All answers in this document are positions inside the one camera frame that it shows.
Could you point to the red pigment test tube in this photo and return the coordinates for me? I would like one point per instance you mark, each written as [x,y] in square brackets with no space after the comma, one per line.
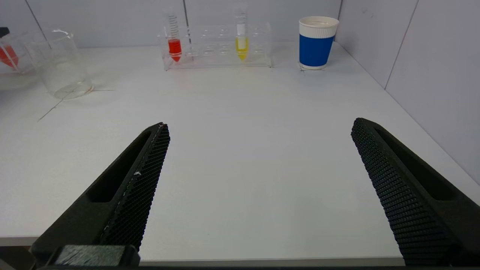
[8,56]
[174,48]

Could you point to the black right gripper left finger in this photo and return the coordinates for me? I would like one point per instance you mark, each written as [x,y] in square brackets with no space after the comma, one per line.
[123,202]

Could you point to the clear glass beaker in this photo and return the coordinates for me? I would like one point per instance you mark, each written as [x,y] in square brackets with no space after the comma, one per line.
[73,89]

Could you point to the clear acrylic test tube rack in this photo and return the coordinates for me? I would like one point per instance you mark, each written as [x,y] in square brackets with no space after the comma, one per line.
[219,59]
[28,62]

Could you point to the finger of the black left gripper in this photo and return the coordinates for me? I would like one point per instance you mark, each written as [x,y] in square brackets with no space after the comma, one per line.
[3,32]

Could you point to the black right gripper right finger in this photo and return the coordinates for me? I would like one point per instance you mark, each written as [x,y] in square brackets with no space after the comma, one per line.
[408,195]

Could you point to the blue white paper cup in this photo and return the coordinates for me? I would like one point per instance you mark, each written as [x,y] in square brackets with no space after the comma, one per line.
[315,49]

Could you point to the yellow pigment test tube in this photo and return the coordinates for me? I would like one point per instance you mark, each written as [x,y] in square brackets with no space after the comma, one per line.
[242,45]

